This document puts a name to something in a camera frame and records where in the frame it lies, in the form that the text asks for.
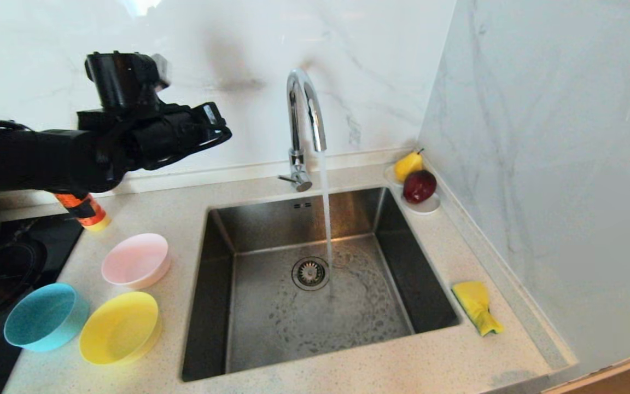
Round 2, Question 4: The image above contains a brown wooden panel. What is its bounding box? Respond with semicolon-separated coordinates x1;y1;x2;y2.
539;342;630;394

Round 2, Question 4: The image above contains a dark red apple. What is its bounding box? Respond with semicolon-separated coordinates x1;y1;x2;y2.
402;169;438;204

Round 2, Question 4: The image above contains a black induction cooktop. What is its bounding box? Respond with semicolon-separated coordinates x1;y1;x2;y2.
0;213;83;394

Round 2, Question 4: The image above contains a chrome gooseneck faucet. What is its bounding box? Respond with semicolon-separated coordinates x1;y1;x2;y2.
278;68;328;193

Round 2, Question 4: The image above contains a stainless steel sink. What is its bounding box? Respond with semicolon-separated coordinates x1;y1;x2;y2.
181;187;462;382

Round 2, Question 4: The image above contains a yellow pear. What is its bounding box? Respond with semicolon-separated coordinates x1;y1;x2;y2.
393;149;424;183

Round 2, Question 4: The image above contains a yellow plastic bowl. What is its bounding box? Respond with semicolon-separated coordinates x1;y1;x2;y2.
79;292;161;366

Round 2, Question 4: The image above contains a round metal drain strainer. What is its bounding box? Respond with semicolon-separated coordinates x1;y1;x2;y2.
292;257;331;292

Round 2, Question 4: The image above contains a yellow green sponge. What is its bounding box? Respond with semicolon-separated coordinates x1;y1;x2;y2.
451;281;504;336

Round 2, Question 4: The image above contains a small white dish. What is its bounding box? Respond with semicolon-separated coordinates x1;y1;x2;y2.
384;164;441;215

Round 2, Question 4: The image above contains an orange dish soap bottle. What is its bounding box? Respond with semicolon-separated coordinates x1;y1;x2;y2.
52;192;112;232

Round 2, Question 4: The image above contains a pink plastic bowl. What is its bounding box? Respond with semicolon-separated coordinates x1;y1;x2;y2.
101;233;172;289

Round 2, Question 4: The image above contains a blue plastic bowl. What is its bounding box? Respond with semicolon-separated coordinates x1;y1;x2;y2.
3;283;89;352

